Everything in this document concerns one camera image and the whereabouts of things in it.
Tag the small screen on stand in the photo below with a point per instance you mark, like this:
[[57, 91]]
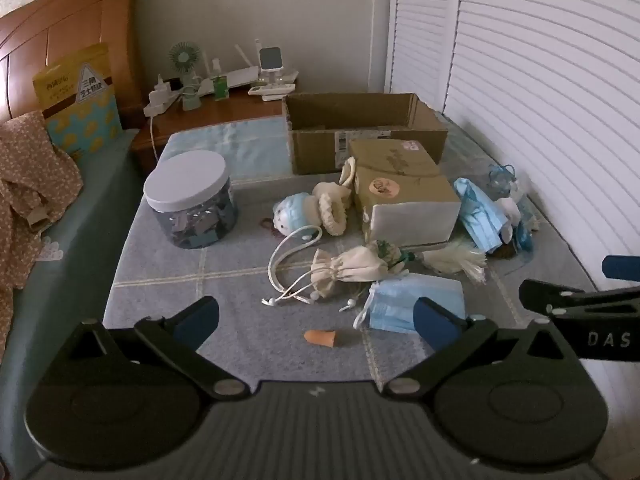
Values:
[[270, 62]]

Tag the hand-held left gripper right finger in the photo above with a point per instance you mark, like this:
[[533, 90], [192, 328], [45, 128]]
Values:
[[434, 327]]

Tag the cream tassel ornament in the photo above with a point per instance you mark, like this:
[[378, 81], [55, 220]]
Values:
[[455, 260]]

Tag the white charger plug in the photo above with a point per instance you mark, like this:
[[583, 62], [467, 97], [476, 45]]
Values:
[[161, 91]]

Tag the green labelled bottle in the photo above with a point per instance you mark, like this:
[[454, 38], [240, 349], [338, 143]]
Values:
[[220, 85]]

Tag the small white plush figure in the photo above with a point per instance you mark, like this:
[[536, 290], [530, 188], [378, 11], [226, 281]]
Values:
[[510, 212]]

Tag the small green desk fan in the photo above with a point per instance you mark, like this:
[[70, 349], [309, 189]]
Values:
[[185, 57]]

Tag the cream ruffled scrunchie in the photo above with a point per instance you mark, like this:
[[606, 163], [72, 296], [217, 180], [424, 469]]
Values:
[[332, 216]]

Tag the yellow snack bag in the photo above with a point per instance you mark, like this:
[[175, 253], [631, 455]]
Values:
[[80, 105]]

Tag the blue face mask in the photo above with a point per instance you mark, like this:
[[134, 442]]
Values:
[[400, 302]]

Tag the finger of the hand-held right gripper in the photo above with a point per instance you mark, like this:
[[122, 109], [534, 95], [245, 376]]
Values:
[[545, 294], [622, 267]]

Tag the bed with teal sheet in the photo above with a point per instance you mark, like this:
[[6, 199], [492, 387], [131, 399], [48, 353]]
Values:
[[95, 220]]

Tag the brown paper wrapped box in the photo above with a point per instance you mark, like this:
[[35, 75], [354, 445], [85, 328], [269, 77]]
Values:
[[405, 195]]

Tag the wooden headboard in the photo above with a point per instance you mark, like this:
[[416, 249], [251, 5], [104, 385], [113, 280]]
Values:
[[60, 25]]

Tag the clear jar with white lid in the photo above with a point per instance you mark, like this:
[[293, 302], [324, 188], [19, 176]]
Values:
[[185, 180]]

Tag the brown dotted cloth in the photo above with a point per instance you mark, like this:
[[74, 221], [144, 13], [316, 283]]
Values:
[[30, 170]]

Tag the white power strip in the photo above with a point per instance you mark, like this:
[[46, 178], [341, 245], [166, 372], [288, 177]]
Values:
[[157, 105]]

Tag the clear bag with blue ribbons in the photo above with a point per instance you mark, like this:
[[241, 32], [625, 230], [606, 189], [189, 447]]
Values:
[[505, 177]]

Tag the wooden nightstand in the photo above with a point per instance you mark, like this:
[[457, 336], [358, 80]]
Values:
[[215, 112]]

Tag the white remote control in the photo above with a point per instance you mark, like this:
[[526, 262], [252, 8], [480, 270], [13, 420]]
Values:
[[257, 90]]

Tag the orange earplug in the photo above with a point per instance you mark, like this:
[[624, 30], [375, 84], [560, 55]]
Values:
[[320, 337]]

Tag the cardboard box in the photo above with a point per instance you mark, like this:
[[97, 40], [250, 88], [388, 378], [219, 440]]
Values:
[[320, 147]]

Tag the blue plush toy head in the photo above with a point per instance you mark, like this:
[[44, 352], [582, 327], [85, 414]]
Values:
[[295, 214]]

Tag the white router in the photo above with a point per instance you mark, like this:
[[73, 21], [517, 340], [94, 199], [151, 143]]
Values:
[[240, 80]]

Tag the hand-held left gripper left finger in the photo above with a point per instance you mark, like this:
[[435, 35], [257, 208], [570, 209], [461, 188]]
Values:
[[197, 321]]

